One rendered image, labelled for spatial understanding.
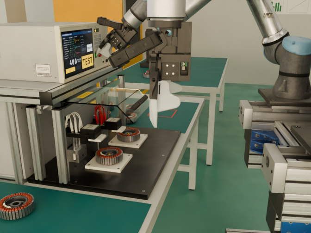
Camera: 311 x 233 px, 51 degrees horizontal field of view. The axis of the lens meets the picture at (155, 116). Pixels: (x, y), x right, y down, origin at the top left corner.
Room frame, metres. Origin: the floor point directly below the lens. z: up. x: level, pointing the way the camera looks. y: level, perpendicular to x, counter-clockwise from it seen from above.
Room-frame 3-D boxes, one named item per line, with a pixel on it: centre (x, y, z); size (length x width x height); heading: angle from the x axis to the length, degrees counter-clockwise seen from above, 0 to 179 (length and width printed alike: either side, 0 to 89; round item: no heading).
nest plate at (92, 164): (1.21, 0.19, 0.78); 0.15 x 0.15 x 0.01; 75
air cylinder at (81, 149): (1.25, 0.33, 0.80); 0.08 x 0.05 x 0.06; 165
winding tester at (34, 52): (1.42, 0.47, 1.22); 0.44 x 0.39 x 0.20; 165
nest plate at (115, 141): (1.45, 0.13, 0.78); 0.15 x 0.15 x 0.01; 75
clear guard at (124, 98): (1.19, 0.20, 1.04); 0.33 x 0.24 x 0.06; 75
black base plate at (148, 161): (1.33, 0.17, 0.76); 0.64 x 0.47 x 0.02; 165
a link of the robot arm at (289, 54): (1.31, -0.56, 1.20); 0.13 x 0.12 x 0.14; 5
